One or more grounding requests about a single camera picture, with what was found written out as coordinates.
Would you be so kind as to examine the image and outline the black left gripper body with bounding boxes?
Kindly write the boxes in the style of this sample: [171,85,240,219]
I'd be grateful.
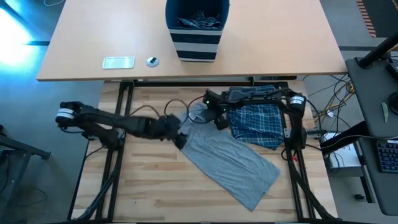
[145,114,183,141]

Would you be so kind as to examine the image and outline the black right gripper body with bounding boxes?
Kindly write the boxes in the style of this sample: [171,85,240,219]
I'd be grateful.
[203,89,237,121]

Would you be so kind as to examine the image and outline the blue plaid pants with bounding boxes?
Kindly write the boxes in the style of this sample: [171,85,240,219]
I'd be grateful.
[226,85,284,151]

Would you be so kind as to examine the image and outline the grey garment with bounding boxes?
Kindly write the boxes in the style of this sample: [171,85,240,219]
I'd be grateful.
[178,102,281,212]

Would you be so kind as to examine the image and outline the navy striped fabric laundry bin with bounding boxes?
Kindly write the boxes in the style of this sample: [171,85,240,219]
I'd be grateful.
[164,0,230,63]

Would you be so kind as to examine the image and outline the dark garment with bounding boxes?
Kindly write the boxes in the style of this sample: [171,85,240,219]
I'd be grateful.
[176,11,222,30]

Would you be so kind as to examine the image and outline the pale rectangular plate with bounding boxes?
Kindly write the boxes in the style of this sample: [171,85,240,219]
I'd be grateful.
[101,56,136,70]

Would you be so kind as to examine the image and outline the black desk leg bar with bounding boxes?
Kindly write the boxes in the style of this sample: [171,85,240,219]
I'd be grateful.
[320,121,369,154]

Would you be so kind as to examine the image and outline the white papers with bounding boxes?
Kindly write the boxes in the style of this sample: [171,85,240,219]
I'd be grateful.
[323,132,363,169]

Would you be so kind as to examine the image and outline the beige desk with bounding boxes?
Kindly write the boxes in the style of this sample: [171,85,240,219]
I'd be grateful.
[36,0,348,82]

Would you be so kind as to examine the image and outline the black metal stand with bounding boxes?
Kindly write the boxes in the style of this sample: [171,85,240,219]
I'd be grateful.
[0,124,52,187]

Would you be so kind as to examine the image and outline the dark grey side desk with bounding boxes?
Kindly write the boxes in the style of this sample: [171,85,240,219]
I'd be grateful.
[345,57,398,217]

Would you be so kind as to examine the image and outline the small green leaf-shaped item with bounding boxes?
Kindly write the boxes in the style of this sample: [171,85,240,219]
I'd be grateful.
[381,101,389,124]

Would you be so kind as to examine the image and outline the black round pole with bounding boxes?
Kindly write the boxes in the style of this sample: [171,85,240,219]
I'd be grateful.
[357,32,398,68]

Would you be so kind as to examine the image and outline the black keyboard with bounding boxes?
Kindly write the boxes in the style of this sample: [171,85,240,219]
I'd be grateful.
[376,139,398,174]

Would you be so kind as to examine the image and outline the orange black striped strip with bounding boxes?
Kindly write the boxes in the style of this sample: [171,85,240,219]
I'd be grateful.
[356,0,377,38]

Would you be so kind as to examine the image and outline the black aluminium table frame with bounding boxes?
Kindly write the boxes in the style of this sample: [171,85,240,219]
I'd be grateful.
[67,80,343,224]

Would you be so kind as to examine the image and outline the black braided cable sleeve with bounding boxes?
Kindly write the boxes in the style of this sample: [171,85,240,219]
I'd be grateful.
[76,161,121,222]
[287,161,338,222]

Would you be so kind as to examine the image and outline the black cable bundle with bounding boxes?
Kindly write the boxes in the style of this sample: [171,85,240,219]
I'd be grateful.
[306,73,355,125]

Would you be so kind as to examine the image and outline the yellow cable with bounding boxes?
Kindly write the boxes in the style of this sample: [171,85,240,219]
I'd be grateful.
[313,83,355,119]

